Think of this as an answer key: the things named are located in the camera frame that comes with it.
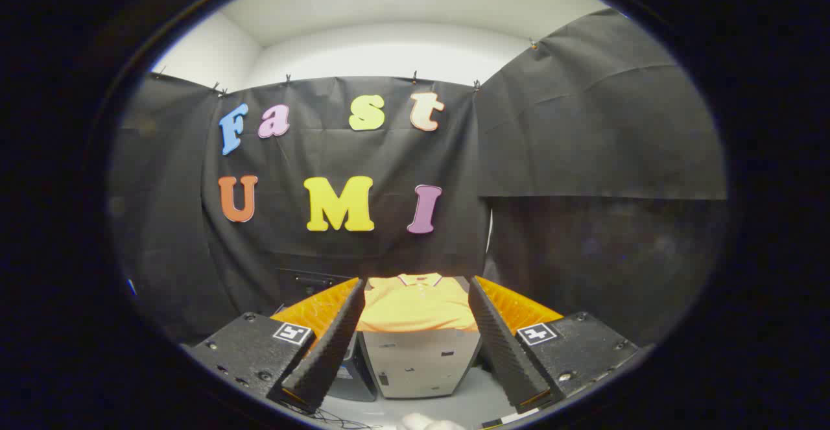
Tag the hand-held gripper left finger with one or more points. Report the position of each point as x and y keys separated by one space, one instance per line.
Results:
x=331 y=352

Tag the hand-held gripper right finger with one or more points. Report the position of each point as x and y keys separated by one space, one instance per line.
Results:
x=502 y=352

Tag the orange polo shirt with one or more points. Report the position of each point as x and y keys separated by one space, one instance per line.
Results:
x=415 y=307

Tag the black backdrop cloth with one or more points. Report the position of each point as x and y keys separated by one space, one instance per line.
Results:
x=570 y=125

